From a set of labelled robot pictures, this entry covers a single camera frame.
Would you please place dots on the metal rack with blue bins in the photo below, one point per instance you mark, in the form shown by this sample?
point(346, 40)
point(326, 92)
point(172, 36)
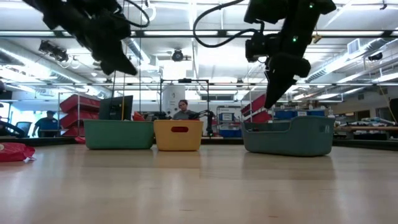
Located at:
point(227, 117)

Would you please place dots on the black ceiling speaker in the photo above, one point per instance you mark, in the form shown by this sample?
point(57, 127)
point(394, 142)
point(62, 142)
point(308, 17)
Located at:
point(375, 56)

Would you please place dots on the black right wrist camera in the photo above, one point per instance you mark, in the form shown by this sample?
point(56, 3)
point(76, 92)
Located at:
point(255, 46)

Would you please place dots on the seated person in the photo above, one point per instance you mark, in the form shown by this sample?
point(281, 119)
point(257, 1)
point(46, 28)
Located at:
point(183, 114)

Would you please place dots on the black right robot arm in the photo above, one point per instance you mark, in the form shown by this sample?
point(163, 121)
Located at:
point(298, 15)

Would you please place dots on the standing person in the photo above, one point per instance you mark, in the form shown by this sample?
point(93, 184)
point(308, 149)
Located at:
point(46, 124)

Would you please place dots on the black round overhead camera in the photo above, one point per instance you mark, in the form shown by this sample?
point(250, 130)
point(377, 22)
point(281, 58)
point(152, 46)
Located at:
point(178, 55)

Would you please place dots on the red orange bag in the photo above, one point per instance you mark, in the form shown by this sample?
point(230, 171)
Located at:
point(138, 116)

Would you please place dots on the black rectangular stand frame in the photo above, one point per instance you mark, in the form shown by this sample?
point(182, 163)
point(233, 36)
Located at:
point(185, 80)

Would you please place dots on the wooden workbench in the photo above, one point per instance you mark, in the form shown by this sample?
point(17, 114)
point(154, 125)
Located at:
point(363, 128)

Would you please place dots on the green plastic bin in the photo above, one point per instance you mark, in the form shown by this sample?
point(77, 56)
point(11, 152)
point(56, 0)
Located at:
point(118, 135)

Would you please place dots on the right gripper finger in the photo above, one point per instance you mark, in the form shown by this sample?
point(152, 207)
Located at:
point(276, 90)

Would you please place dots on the white spray bottle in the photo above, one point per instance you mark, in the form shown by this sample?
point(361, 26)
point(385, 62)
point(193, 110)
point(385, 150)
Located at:
point(331, 112)

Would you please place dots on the red storage bin rack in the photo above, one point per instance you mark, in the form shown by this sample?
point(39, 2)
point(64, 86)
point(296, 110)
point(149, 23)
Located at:
point(253, 109)
point(79, 104)

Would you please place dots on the black aluminium rig frame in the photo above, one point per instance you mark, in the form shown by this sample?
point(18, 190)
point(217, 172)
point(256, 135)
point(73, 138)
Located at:
point(357, 143)

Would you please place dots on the blue storage bin row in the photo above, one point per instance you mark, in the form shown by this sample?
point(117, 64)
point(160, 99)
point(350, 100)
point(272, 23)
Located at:
point(306, 113)

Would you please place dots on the white cylindrical tank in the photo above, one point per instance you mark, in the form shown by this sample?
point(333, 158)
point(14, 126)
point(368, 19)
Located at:
point(173, 96)

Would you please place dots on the blue-grey plastic bin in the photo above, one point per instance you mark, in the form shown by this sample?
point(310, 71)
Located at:
point(289, 141)

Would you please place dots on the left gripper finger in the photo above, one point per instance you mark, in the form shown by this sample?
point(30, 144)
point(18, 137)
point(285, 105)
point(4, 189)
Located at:
point(119, 67)

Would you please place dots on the black computer monitor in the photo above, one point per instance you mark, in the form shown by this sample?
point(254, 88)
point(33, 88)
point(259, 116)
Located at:
point(115, 109)

